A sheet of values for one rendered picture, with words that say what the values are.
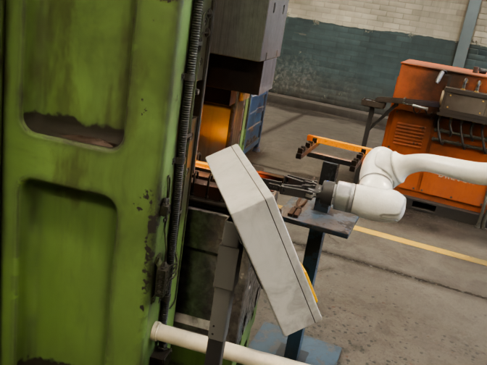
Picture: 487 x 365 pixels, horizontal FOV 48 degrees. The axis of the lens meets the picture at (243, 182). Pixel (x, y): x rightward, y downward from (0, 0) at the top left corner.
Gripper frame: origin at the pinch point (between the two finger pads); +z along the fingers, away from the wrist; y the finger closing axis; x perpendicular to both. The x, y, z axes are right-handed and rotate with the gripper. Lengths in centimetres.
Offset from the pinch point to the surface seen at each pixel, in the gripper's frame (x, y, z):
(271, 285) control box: 3, -72, -14
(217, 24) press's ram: 44, -17, 18
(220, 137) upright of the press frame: 4.8, 22.8, 23.1
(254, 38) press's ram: 42.4, -17.4, 7.9
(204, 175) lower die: -0.8, -6.6, 19.0
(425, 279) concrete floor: -100, 182, -87
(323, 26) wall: 39, 760, 64
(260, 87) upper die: 29.5, -11.7, 5.2
